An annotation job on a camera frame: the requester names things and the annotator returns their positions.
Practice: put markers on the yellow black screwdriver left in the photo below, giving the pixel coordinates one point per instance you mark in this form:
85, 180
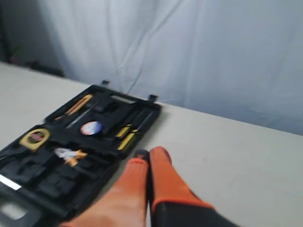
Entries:
130, 122

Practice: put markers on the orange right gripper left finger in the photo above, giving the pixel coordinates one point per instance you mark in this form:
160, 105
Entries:
125, 204

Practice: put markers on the clear test pen screwdriver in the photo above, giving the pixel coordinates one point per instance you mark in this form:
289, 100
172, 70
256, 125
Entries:
79, 117

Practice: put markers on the black plastic tool case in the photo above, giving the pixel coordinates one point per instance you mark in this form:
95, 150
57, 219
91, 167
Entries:
58, 167

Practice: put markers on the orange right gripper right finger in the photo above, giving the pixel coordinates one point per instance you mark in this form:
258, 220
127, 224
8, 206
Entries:
173, 203

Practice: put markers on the yellow tape measure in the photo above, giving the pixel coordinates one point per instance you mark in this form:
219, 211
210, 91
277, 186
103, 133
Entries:
35, 139

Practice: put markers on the white backdrop curtain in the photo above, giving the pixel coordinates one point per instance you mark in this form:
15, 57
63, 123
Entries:
239, 59

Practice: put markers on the yellow utility knife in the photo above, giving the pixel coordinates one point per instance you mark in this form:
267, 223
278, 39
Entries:
76, 107

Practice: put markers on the yellow handled pliers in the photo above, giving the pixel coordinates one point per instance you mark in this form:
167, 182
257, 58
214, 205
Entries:
70, 157

